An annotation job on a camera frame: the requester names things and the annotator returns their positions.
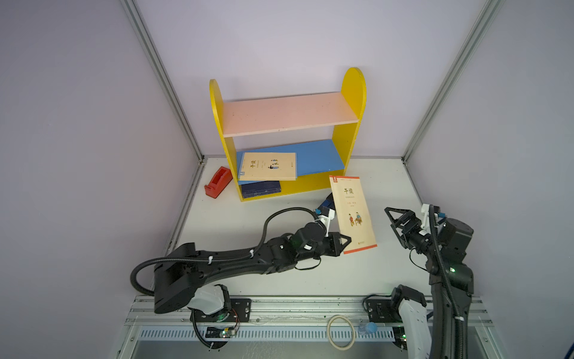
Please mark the blue black stapler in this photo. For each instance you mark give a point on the blue black stapler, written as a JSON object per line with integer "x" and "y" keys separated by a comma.
{"x": 326, "y": 205}

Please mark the beige book orange edge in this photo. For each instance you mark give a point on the beige book orange edge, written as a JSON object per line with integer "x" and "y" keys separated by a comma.
{"x": 352, "y": 213}

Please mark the yellow shelf pink blue boards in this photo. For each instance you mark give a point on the yellow shelf pink blue boards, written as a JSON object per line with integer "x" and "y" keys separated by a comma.
{"x": 317, "y": 161}

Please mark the right green circuit board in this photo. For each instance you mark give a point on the right green circuit board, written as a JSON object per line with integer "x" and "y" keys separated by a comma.
{"x": 400, "y": 337}

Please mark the small blue cap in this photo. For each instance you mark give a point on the small blue cap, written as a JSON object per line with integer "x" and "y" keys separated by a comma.
{"x": 367, "y": 328}

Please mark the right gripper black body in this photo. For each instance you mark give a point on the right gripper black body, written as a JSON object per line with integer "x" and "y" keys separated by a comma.
{"x": 412, "y": 238}

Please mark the dark purple book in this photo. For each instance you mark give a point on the dark purple book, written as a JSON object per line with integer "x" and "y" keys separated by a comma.
{"x": 258, "y": 189}

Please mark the green circuit board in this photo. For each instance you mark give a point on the green circuit board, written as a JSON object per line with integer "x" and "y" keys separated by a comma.
{"x": 213, "y": 333}
{"x": 400, "y": 337}

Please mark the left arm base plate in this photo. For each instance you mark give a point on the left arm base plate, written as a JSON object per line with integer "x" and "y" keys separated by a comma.
{"x": 239, "y": 310}

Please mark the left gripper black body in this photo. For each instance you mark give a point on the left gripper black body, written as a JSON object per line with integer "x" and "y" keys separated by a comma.
{"x": 323, "y": 245}

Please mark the aluminium front rail frame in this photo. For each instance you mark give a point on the aluminium front rail frame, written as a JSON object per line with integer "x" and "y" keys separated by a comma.
{"x": 273, "y": 318}

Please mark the red tape dispenser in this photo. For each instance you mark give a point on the red tape dispenser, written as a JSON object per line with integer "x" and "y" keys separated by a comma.
{"x": 221, "y": 179}

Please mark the left green circuit board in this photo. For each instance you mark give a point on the left green circuit board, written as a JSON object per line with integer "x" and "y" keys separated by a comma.
{"x": 213, "y": 333}

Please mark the beige book blue edge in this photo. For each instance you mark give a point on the beige book blue edge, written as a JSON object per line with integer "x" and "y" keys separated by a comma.
{"x": 268, "y": 166}

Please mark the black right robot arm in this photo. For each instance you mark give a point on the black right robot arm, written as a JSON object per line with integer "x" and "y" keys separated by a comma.
{"x": 443, "y": 241}

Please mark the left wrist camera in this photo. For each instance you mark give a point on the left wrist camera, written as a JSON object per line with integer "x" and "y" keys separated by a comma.
{"x": 326, "y": 221}

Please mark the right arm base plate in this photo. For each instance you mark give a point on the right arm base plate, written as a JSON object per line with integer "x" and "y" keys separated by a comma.
{"x": 381, "y": 310}

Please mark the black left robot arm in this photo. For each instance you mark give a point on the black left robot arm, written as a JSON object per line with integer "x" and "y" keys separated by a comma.
{"x": 191, "y": 278}

